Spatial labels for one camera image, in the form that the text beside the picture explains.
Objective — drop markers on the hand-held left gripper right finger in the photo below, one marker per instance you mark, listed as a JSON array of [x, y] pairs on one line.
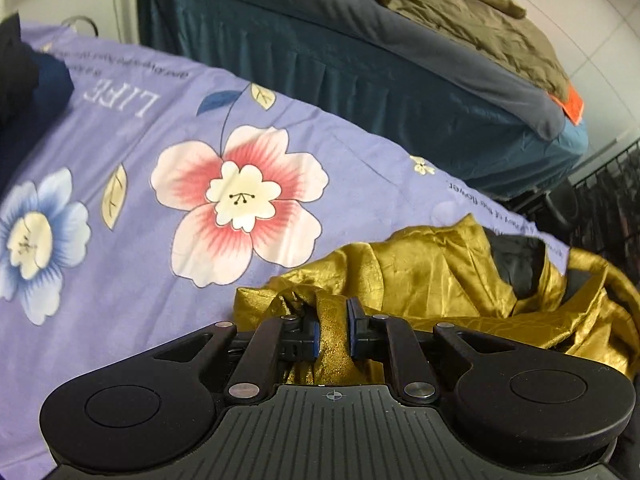
[[355, 332]]

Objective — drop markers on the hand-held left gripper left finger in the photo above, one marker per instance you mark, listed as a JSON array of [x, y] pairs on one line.
[[315, 335]]

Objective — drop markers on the gold jacket with black collar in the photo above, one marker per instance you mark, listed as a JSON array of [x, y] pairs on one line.
[[425, 270]]

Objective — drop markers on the black folded clothes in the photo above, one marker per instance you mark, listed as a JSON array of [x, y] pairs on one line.
[[15, 70]]

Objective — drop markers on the black round stool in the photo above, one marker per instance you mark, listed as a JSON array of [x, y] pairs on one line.
[[557, 207]]

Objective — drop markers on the massage bed with teal cover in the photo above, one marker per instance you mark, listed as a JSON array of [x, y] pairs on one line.
[[350, 80]]

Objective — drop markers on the purple floral bedsheet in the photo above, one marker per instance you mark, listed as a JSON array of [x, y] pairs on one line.
[[125, 125]]

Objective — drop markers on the black metal rack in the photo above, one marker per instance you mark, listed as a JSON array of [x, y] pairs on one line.
[[610, 200]]

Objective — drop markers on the grey blanket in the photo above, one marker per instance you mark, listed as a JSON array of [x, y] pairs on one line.
[[400, 35]]

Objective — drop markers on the orange cloth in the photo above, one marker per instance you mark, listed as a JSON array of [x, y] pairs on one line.
[[570, 105]]

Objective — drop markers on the olive jacket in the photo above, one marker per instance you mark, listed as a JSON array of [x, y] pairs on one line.
[[475, 25]]

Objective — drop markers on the navy folded cloth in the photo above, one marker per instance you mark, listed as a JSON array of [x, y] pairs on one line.
[[50, 90]]

